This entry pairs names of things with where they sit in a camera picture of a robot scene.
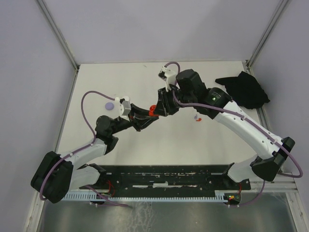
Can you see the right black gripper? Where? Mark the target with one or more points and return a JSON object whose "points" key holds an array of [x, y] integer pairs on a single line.
{"points": [[163, 107]]}

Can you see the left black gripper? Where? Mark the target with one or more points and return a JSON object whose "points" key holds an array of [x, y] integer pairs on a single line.
{"points": [[137, 119]]}

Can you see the red earbud charging case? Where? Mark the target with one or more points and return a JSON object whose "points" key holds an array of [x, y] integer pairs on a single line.
{"points": [[152, 110]]}

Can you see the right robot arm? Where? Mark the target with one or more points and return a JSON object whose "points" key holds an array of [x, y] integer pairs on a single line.
{"points": [[186, 89]]}

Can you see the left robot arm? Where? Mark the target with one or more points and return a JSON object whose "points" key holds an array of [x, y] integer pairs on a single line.
{"points": [[58, 174]]}

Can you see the purple charging case left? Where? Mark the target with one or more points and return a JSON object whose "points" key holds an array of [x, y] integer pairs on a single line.
{"points": [[109, 106]]}

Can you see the black cloth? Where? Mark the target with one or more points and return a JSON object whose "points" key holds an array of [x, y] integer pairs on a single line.
{"points": [[244, 90]]}

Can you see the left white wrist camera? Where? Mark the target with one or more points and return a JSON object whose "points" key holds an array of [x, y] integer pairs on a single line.
{"points": [[124, 108]]}

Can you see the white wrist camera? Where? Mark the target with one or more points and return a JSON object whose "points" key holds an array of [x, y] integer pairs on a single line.
{"points": [[124, 108], [169, 76]]}

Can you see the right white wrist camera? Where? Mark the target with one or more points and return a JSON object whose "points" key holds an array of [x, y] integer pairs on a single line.
{"points": [[169, 76]]}

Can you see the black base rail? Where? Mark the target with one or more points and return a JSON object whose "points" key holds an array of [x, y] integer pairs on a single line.
{"points": [[167, 181]]}

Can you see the right aluminium frame post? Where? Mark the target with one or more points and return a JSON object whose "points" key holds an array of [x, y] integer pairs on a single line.
{"points": [[275, 18]]}

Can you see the aluminium frame post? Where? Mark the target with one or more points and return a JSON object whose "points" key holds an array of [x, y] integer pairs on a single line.
{"points": [[57, 32], [275, 18]]}

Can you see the left aluminium frame post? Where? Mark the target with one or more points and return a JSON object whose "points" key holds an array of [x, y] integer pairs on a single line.
{"points": [[57, 32]]}

